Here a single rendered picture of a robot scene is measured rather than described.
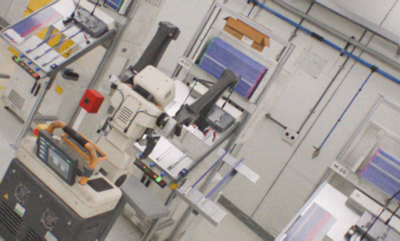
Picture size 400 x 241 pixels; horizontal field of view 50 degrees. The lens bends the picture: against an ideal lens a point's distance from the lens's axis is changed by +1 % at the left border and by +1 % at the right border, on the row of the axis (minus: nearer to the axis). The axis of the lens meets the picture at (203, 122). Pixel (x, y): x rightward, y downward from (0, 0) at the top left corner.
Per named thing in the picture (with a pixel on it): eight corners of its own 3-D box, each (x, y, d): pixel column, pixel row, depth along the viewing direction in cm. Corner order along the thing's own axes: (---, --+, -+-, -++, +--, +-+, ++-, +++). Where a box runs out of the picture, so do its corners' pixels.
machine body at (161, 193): (151, 250, 338) (190, 186, 324) (94, 195, 365) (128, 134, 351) (190, 232, 397) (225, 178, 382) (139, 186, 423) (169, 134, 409)
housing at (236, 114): (234, 130, 334) (236, 118, 323) (188, 96, 352) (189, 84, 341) (240, 124, 338) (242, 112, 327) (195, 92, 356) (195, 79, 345)
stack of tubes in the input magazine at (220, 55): (246, 98, 320) (265, 67, 314) (196, 65, 340) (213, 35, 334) (252, 100, 331) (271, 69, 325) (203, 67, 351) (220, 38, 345)
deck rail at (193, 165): (175, 184, 298) (175, 179, 293) (173, 183, 299) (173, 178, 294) (239, 127, 334) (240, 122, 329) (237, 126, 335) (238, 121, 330)
